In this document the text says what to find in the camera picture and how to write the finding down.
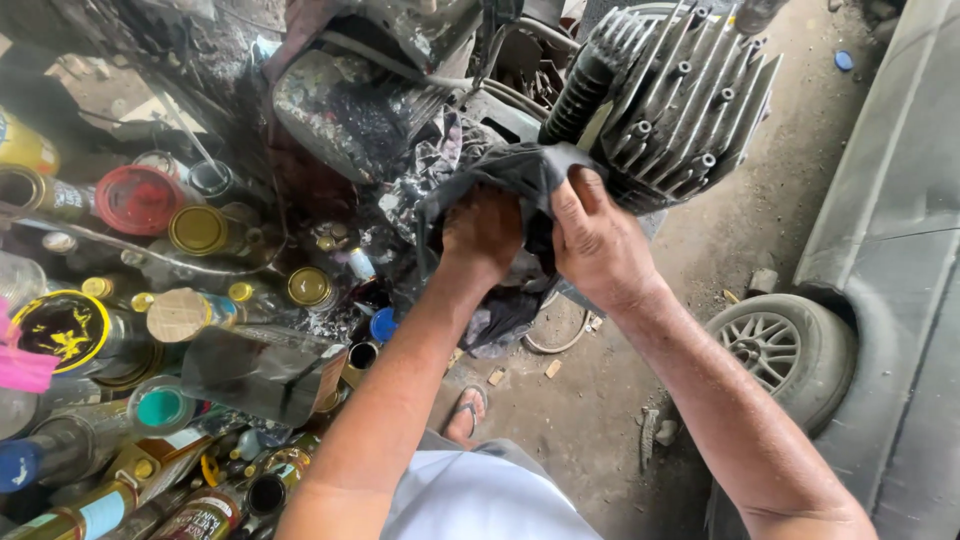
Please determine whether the person's right hand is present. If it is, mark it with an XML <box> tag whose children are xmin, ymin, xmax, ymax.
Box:
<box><xmin>549</xmin><ymin>166</ymin><xmax>669</xmax><ymax>313</ymax></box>

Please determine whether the person's left hand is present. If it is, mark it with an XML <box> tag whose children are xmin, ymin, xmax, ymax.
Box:
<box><xmin>437</xmin><ymin>187</ymin><xmax>526</xmax><ymax>291</ymax></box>

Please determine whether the black cloth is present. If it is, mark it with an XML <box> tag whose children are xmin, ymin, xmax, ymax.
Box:
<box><xmin>414</xmin><ymin>141</ymin><xmax>610</xmax><ymax>360</ymax></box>

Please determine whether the round blue lid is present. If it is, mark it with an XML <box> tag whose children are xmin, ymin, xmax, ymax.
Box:
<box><xmin>369</xmin><ymin>306</ymin><xmax>399</xmax><ymax>346</ymax></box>

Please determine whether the paint-splattered compressor motor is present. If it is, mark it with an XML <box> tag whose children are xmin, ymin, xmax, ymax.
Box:
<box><xmin>271</xmin><ymin>48</ymin><xmax>454</xmax><ymax>186</ymax></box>

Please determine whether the thin loop on ground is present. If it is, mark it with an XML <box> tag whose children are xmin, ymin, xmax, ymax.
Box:
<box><xmin>522</xmin><ymin>291</ymin><xmax>592</xmax><ymax>356</ymax></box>

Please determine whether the grey flip-flop sandal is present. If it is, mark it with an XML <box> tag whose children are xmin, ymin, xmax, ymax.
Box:
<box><xmin>438</xmin><ymin>383</ymin><xmax>490</xmax><ymax>445</ymax></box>

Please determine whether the grey finned compressor cylinder head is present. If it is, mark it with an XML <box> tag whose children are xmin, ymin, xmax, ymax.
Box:
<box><xmin>538</xmin><ymin>3</ymin><xmax>786</xmax><ymax>217</ymax></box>

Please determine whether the dark rectangular metal can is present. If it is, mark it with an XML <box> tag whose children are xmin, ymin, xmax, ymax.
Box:
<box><xmin>180</xmin><ymin>324</ymin><xmax>351</xmax><ymax>429</ymax></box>

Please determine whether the grey debris strip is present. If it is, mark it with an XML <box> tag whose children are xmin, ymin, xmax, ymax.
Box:
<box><xmin>638</xmin><ymin>407</ymin><xmax>661</xmax><ymax>474</ymax></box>

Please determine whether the person's white shirt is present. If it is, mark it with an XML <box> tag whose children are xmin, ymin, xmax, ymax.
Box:
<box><xmin>379</xmin><ymin>448</ymin><xmax>604</xmax><ymax>540</ymax></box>

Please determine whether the dusty car wheel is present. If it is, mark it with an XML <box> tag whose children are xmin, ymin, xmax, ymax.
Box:
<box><xmin>705</xmin><ymin>293</ymin><xmax>859</xmax><ymax>436</ymax></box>

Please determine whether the cluster of paint tins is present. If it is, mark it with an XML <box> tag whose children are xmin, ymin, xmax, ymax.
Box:
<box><xmin>0</xmin><ymin>105</ymin><xmax>391</xmax><ymax>540</ymax></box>

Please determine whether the dusty grey car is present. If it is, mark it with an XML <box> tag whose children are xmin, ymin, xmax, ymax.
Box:
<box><xmin>703</xmin><ymin>0</ymin><xmax>960</xmax><ymax>540</ymax></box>

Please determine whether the pink rag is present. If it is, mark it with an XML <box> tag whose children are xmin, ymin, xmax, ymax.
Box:
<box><xmin>0</xmin><ymin>297</ymin><xmax>61</xmax><ymax>396</ymax></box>

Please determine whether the grey rubber hose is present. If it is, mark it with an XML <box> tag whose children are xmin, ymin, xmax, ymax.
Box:
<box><xmin>321</xmin><ymin>30</ymin><xmax>555</xmax><ymax>121</ymax></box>

